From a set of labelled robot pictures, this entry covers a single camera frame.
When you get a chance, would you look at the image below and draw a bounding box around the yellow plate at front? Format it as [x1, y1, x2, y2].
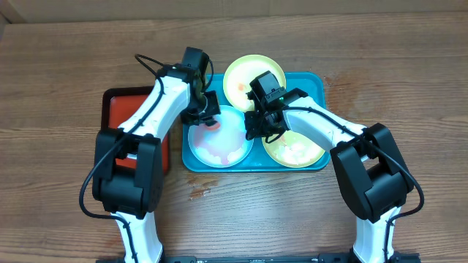
[262, 131, 325, 168]

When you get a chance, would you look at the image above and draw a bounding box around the red black lacquer tray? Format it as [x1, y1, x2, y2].
[101, 86, 170, 176]

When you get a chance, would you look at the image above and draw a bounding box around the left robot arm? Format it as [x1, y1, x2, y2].
[79, 47, 220, 262]

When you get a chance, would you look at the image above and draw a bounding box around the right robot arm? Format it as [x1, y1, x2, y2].
[245, 71, 415, 262]

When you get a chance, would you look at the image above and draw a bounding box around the yellow-green plate at back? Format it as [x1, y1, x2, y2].
[223, 54, 286, 112]

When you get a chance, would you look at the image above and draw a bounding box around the green pink dish sponge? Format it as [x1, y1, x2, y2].
[204, 121, 220, 131]

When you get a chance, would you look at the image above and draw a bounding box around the light blue plastic plate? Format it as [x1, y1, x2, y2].
[187, 105, 254, 168]

